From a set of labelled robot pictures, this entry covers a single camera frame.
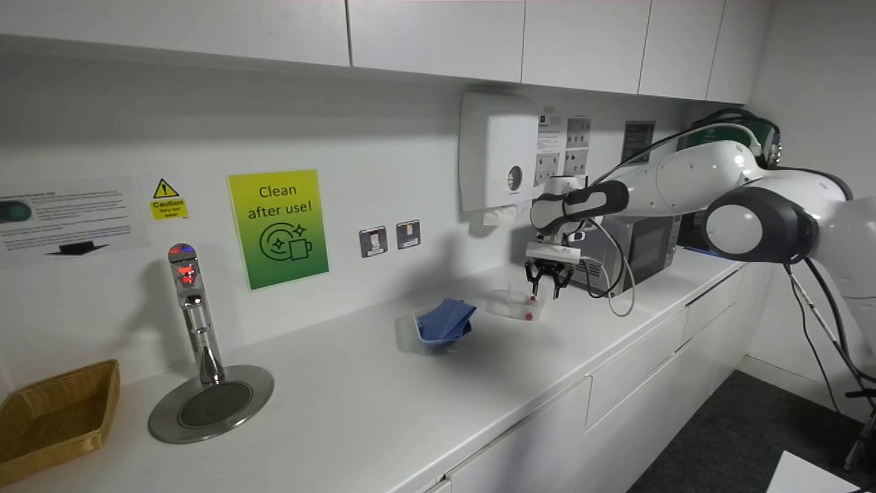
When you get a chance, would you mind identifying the right wall switch plate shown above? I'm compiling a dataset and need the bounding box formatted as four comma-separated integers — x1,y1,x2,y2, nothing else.
398,219,421,250

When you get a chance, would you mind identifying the blue cloth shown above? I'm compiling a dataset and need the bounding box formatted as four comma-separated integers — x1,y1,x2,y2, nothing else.
417,300,476,348

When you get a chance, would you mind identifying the stainless steel microwave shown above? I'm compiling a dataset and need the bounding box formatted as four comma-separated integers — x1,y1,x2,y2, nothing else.
580,217,680,294

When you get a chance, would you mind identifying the green first aid bag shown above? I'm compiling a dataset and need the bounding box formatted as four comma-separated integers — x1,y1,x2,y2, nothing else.
675,108,779,171

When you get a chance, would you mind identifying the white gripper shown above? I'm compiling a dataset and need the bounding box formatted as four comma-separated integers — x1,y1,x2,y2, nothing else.
526,242,582,300

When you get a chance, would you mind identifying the white paper towel dispenser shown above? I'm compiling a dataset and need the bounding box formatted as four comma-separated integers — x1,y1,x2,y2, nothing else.
456,94,539,227

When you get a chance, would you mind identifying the round steel drain tray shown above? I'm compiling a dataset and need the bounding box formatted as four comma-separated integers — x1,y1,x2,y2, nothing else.
147,365,273,443

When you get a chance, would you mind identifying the green clean after use sign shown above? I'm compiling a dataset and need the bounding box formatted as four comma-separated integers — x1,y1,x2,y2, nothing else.
229,171,329,290

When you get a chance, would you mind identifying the chrome hot water tap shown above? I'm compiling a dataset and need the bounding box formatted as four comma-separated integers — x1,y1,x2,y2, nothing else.
166,243,225,387

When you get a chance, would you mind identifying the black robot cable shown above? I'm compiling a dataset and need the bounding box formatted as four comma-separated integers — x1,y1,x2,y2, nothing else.
582,126,876,434

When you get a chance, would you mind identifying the wicker basket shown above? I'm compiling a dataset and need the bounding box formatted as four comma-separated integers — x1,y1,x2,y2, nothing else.
0,360,121,484

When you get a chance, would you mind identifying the double wall socket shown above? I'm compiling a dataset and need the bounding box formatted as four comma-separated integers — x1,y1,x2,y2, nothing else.
622,122,655,164

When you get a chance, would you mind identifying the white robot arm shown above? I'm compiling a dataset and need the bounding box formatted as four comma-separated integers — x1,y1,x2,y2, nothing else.
526,131,876,302

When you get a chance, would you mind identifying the white instruction label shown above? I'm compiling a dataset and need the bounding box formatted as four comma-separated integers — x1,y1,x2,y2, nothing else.
0,190,140,257

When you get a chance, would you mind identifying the yellow warning sticker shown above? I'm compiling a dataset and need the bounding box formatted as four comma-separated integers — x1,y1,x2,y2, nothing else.
150,179,190,219

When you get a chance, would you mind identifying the white instruction poster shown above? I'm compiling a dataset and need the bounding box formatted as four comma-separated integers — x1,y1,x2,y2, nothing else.
534,116,591,187

